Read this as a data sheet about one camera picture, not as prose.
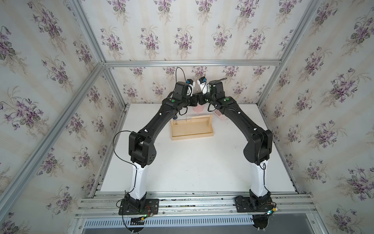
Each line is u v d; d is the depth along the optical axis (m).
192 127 1.06
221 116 0.65
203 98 0.78
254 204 0.65
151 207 0.72
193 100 0.76
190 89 0.70
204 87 0.75
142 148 0.52
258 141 0.51
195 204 0.75
